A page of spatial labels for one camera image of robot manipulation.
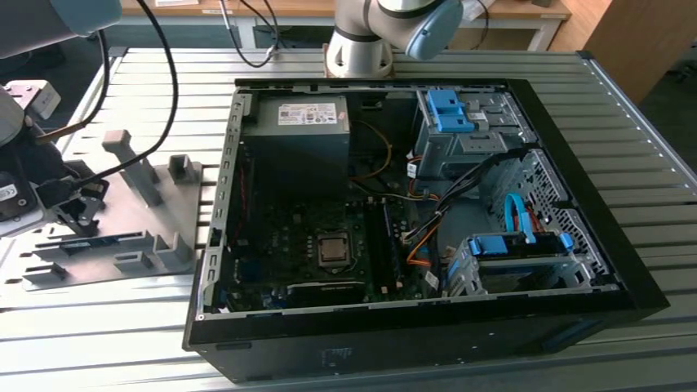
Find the wooden desk white frame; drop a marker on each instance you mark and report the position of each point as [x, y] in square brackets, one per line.
[517, 12]

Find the blue plastic drive bracket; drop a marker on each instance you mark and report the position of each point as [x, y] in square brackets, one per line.
[447, 102]

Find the white paper sheet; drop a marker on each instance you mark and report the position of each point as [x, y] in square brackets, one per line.
[173, 2]

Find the dark green motherboard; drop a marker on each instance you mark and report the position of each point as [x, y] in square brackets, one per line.
[283, 245]

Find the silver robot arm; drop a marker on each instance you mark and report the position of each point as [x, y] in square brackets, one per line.
[356, 49]

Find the grey power supply unit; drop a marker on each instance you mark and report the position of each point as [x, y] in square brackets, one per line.
[293, 155]

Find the black open PC case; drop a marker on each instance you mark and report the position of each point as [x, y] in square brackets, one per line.
[381, 339]

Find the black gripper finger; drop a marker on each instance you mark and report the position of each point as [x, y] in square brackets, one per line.
[96, 196]
[81, 220]

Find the wooden cabinet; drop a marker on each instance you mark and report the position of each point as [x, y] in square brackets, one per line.
[642, 41]

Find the silver CPU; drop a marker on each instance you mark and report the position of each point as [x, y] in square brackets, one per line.
[333, 250]

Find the CPU socket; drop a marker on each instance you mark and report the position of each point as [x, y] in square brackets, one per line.
[335, 267]

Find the hard disk in blue carrier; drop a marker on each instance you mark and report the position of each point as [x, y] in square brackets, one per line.
[487, 247]

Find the grey metal disk bay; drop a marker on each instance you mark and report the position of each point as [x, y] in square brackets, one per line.
[544, 269]

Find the black RAM slot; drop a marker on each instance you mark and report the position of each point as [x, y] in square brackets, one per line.
[376, 245]

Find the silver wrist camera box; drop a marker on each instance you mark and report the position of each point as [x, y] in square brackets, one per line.
[16, 220]
[40, 98]

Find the grey plastic parts rack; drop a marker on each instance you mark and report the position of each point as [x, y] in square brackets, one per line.
[136, 228]

